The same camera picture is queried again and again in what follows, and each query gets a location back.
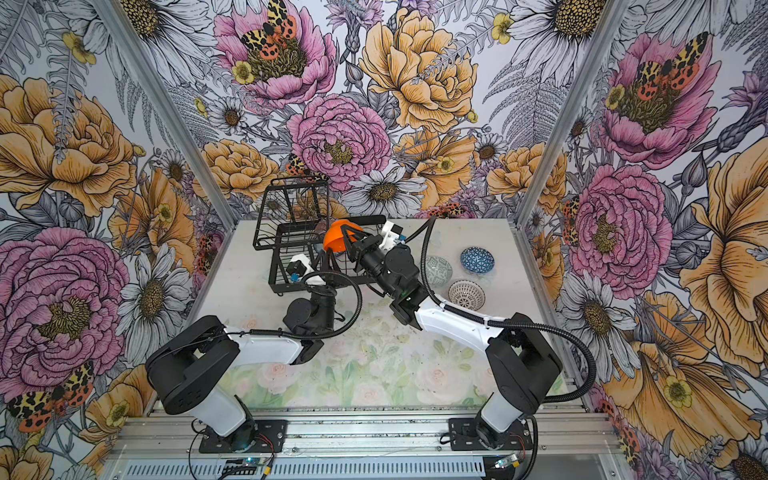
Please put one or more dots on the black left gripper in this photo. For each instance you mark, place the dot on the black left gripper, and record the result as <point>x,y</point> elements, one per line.
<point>334,277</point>

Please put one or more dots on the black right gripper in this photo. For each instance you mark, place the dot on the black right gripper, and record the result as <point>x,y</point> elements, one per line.
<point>357,250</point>

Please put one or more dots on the orange plastic bowl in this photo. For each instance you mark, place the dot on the orange plastic bowl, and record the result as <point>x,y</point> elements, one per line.
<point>334,240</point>

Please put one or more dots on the green patterned ceramic bowl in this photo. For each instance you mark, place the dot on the green patterned ceramic bowl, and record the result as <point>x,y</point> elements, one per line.
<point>439,271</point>

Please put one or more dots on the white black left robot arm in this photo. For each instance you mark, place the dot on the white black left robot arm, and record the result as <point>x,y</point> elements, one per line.
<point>185,372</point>

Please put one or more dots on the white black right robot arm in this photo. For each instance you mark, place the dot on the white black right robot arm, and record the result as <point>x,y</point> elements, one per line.
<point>523,364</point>

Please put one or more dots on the dark blue patterned bowl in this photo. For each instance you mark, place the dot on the dark blue patterned bowl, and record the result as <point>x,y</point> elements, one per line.
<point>477,260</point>

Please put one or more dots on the white brown lattice bowl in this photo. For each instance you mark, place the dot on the white brown lattice bowl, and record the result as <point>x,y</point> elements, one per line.
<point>467,294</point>

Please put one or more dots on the green circuit board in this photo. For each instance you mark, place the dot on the green circuit board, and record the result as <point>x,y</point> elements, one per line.
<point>247,462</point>

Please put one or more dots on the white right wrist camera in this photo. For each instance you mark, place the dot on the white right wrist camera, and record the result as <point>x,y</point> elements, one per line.
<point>391,234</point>

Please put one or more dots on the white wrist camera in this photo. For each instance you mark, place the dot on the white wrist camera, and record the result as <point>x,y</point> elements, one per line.
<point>391,234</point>
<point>298,267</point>

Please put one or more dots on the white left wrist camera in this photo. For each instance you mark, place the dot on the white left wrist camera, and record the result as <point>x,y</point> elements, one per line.
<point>298,267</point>

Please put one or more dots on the black wire dish rack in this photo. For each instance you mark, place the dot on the black wire dish rack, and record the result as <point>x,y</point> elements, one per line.
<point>294,215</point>

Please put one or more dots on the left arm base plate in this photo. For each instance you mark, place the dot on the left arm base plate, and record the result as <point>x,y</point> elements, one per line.
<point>264,435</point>

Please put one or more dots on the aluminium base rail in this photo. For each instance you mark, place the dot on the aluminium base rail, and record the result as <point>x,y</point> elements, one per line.
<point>370,443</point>

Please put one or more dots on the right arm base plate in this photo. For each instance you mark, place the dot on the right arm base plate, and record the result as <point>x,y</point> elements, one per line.
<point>468,434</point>

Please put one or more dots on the right aluminium corner post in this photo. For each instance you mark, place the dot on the right aluminium corner post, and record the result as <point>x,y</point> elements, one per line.
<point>599,48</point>

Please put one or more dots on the aluminium corner post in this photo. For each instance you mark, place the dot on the aluminium corner post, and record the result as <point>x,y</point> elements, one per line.
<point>110,12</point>
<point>599,48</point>

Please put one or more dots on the left aluminium corner post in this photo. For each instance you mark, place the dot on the left aluminium corner post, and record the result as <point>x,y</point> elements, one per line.
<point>110,12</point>

